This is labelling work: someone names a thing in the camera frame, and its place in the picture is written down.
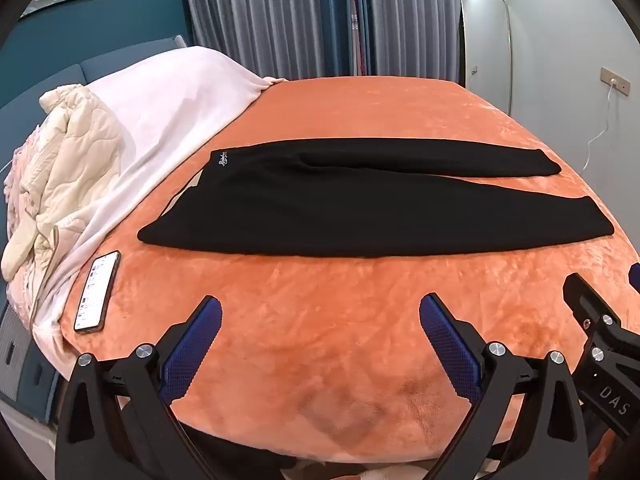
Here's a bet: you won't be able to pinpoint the smartphone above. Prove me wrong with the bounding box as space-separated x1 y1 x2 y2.
74 250 122 333

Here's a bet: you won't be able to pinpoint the wall socket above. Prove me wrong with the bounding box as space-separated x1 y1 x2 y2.
600 67 632 94

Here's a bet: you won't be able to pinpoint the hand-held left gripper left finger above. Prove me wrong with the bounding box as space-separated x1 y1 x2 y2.
55 295 223 480

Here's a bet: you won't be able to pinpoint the grey bedside cabinet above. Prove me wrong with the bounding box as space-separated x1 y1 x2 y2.
0 305 62 417

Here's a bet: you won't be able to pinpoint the tall rounded mirror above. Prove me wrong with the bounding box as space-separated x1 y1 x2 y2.
460 0 513 117

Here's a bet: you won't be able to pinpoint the grey curtain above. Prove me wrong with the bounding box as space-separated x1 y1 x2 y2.
180 0 351 83
369 0 467 83

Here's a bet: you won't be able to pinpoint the cream quilted comforter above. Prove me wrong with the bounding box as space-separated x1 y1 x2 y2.
0 84 126 281

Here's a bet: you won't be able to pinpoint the white bed sheet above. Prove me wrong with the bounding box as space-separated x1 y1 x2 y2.
30 46 288 376

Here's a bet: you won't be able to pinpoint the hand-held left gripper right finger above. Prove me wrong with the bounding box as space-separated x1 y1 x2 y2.
419 292 588 480

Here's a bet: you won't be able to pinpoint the black pants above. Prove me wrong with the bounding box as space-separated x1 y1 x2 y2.
137 137 615 261

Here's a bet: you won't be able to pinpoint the white charging cable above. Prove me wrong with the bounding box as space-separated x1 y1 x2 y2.
581 80 617 162

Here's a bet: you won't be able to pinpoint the blue curtain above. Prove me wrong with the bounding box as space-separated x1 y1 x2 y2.
332 0 372 77

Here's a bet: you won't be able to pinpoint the blue padded headboard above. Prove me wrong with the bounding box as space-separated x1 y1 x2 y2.
0 35 190 131

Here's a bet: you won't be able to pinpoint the orange plush blanket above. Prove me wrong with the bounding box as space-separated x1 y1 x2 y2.
60 76 640 466

